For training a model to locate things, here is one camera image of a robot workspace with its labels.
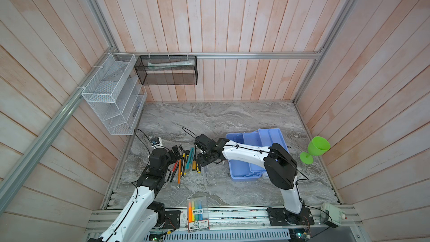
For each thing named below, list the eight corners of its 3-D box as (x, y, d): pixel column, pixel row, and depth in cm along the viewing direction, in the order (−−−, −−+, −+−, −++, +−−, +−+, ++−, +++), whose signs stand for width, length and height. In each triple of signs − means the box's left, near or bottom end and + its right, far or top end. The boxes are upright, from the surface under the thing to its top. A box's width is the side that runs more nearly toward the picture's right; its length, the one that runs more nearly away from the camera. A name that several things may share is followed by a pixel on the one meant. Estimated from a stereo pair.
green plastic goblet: (300, 164, 93) (314, 150, 80) (295, 151, 98) (308, 136, 85) (315, 164, 93) (332, 150, 80) (310, 151, 98) (325, 136, 85)
